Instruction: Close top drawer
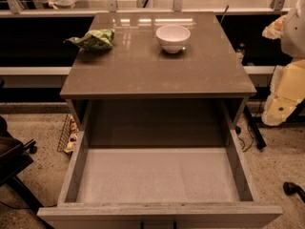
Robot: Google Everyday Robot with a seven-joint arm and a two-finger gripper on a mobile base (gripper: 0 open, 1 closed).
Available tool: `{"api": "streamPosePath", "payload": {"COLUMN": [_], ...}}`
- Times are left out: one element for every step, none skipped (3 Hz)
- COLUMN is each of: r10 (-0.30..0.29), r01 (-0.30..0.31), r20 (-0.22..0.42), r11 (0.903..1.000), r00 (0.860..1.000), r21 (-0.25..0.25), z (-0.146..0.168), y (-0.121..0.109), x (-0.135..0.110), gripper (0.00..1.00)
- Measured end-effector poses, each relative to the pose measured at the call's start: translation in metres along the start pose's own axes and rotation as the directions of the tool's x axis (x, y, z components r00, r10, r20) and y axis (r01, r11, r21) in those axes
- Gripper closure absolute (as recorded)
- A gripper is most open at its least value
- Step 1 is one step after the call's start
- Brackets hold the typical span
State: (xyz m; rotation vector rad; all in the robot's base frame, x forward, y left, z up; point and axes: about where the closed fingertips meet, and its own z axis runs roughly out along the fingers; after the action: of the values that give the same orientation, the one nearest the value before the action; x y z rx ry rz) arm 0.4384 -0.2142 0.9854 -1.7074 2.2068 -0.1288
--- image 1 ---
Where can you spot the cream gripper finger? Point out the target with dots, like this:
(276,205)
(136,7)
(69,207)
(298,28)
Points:
(287,91)
(274,30)

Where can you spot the grey top drawer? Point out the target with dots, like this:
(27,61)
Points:
(158,164)

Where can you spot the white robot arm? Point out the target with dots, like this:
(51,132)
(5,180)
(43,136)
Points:
(293,34)

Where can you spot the grey drawer cabinet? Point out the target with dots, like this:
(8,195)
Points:
(137,95)

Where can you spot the black floor stand leg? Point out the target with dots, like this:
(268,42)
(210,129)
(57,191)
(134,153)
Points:
(261,144)

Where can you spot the black round object on floor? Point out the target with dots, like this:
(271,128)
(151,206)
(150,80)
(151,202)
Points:
(291,188)

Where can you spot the white ceramic bowl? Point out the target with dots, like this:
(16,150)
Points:
(172,38)

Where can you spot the green chip bag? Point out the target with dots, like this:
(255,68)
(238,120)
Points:
(94,40)

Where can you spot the black office chair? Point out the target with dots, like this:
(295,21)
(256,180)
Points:
(14,159)

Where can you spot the wire basket with snacks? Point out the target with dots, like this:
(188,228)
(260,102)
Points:
(68,137)

